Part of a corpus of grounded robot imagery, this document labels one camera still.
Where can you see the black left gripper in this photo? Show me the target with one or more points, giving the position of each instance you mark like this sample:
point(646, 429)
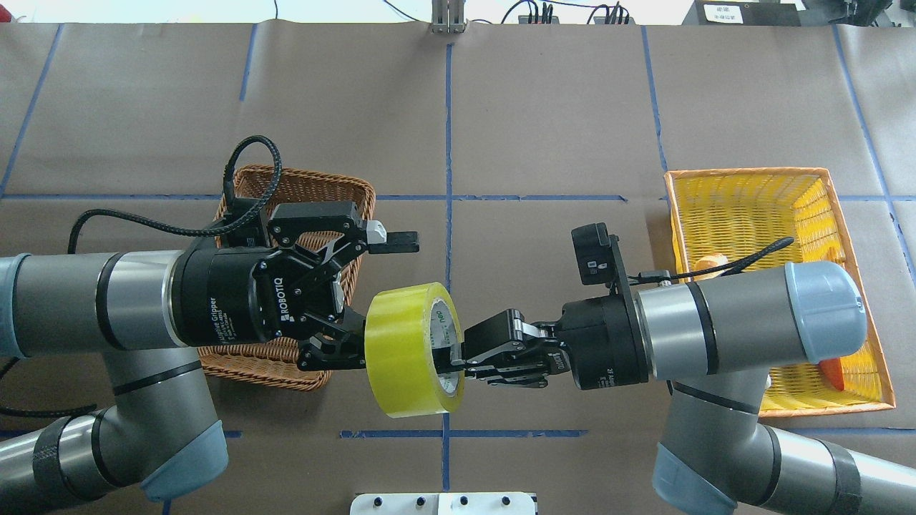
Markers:
point(223, 298)

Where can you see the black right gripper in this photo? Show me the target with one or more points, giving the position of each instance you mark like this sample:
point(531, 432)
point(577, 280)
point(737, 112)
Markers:
point(600, 343)

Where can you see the yellow tape roll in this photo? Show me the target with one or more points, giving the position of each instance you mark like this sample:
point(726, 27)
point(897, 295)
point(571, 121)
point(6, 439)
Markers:
point(404, 327)

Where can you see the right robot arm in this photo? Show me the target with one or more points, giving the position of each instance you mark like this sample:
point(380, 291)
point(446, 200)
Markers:
point(715, 341)

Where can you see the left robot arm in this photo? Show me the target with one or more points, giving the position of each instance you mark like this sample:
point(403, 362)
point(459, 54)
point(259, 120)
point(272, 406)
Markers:
point(142, 297)

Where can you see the brown wicker basket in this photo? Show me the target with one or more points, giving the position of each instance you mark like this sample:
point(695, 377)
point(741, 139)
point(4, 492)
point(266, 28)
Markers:
point(273, 364)

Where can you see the yellow woven plastic basket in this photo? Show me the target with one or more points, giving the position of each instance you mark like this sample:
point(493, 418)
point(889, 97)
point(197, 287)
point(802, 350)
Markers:
point(738, 211)

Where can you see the toy croissant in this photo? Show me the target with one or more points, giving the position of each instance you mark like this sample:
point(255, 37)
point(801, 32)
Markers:
point(710, 261)

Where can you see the toy orange carrot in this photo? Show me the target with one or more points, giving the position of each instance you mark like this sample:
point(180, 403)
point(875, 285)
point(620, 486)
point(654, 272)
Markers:
point(832, 370)

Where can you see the black power box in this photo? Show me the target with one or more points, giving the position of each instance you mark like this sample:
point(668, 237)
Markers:
point(743, 13)

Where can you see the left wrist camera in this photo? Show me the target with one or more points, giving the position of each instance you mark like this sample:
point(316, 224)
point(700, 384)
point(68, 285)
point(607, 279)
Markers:
point(252, 232)

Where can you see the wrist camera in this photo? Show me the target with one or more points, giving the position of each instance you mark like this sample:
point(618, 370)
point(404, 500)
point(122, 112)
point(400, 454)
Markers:
point(252, 232)
point(594, 253)

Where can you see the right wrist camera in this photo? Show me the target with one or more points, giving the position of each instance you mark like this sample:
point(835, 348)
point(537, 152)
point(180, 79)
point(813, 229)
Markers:
point(594, 253)

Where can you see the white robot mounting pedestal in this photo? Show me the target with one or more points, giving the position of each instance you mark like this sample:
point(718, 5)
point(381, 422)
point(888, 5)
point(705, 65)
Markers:
point(487, 502)

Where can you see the aluminium frame post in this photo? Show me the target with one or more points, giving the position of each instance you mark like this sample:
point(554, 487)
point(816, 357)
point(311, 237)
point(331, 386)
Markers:
point(448, 17)

